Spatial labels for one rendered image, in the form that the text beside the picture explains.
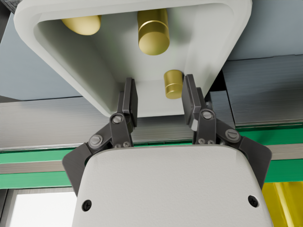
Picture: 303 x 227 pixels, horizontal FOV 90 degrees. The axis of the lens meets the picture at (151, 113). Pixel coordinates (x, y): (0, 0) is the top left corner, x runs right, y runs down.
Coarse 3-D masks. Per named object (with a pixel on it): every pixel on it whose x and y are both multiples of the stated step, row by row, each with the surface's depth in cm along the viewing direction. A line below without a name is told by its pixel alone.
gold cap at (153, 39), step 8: (144, 16) 16; (152, 16) 15; (160, 16) 16; (144, 24) 16; (152, 24) 15; (160, 24) 15; (144, 32) 15; (152, 32) 15; (160, 32) 15; (168, 32) 16; (144, 40) 16; (152, 40) 16; (160, 40) 16; (168, 40) 16; (144, 48) 17; (152, 48) 17; (160, 48) 17
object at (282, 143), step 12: (240, 132) 25; (252, 132) 25; (264, 132) 25; (276, 132) 25; (288, 132) 25; (300, 132) 25; (264, 144) 24; (276, 144) 24; (288, 144) 24; (300, 144) 24; (276, 156) 24; (288, 156) 24; (300, 156) 24; (276, 168) 23; (288, 168) 23; (300, 168) 23; (276, 180) 22; (288, 180) 22; (300, 180) 22
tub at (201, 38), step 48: (48, 0) 9; (96, 0) 9; (144, 0) 9; (192, 0) 9; (240, 0) 10; (48, 48) 13; (96, 48) 22; (192, 48) 22; (96, 96) 22; (144, 96) 30
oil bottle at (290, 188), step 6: (282, 186) 32; (288, 186) 31; (294, 186) 31; (300, 186) 31; (288, 192) 31; (294, 192) 31; (300, 192) 31; (288, 198) 31; (294, 198) 31; (300, 198) 30; (288, 204) 31; (294, 204) 30; (300, 204) 30; (294, 210) 30; (300, 210) 30; (294, 216) 30; (300, 216) 29; (294, 222) 30; (300, 222) 29
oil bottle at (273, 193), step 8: (264, 184) 32; (272, 184) 32; (280, 184) 32; (264, 192) 32; (272, 192) 32; (280, 192) 31; (272, 200) 31; (280, 200) 31; (272, 208) 31; (280, 208) 31; (288, 208) 30; (272, 216) 30; (280, 216) 30; (288, 216) 30; (280, 224) 30; (288, 224) 30
